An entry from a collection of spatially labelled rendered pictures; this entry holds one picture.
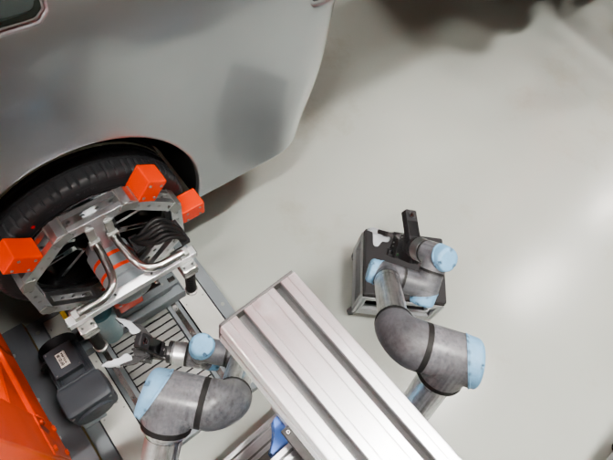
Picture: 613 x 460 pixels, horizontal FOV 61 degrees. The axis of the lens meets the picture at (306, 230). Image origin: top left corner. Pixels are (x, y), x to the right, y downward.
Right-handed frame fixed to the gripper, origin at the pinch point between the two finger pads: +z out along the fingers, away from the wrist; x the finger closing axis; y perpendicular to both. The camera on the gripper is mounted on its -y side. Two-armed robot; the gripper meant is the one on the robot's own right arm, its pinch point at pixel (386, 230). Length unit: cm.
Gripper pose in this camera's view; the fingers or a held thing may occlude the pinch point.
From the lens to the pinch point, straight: 183.4
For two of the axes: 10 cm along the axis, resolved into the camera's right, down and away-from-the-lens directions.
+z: -3.9, -1.8, 9.0
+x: 9.0, 1.5, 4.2
